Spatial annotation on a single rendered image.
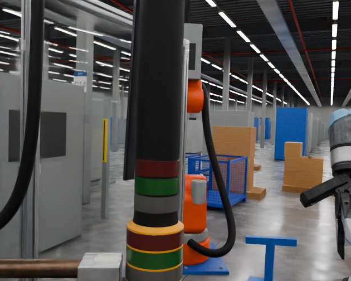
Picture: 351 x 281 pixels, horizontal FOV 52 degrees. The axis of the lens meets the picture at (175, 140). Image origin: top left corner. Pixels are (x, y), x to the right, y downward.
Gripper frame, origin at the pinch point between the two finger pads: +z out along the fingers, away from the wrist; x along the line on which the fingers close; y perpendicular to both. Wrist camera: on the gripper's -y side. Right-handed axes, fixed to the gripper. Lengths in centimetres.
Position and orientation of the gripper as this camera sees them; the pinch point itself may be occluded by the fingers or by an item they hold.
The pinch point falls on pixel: (344, 253)
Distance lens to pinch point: 89.0
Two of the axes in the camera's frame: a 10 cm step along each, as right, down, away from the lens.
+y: 9.6, 0.1, -2.9
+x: 2.6, 4.7, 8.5
